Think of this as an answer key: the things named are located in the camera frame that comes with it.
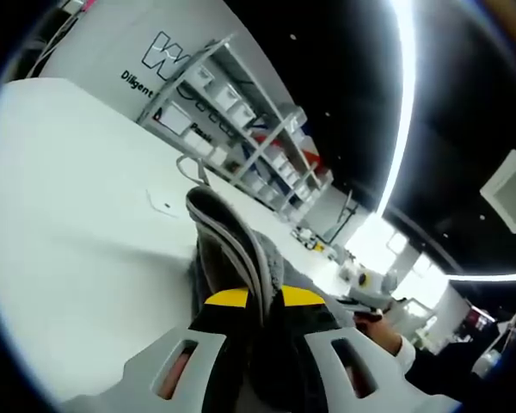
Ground person's right hand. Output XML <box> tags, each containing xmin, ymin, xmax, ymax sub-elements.
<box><xmin>354</xmin><ymin>312</ymin><xmax>404</xmax><ymax>357</ymax></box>

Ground short ceiling light strip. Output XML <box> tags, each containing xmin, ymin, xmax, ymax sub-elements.
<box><xmin>448</xmin><ymin>272</ymin><xmax>516</xmax><ymax>284</ymax></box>

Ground long ceiling light strip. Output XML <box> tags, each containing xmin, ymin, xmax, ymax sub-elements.
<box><xmin>374</xmin><ymin>0</ymin><xmax>417</xmax><ymax>219</ymax></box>

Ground rows of white storage bins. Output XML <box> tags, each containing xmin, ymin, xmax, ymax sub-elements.
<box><xmin>158</xmin><ymin>64</ymin><xmax>323</xmax><ymax>203</ymax></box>

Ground grey metal shelf rack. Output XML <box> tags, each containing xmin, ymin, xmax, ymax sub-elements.
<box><xmin>138</xmin><ymin>33</ymin><xmax>335</xmax><ymax>217</ymax></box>

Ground grey towel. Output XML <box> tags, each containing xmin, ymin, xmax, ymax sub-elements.
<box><xmin>184</xmin><ymin>185</ymin><xmax>360</xmax><ymax>413</ymax></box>

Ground square ceiling air vent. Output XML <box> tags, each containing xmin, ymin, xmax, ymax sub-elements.
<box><xmin>478</xmin><ymin>147</ymin><xmax>516</xmax><ymax>237</ymax></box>

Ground black tripod stand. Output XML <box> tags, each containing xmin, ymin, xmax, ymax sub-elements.
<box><xmin>325</xmin><ymin>190</ymin><xmax>359</xmax><ymax>243</ymax></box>

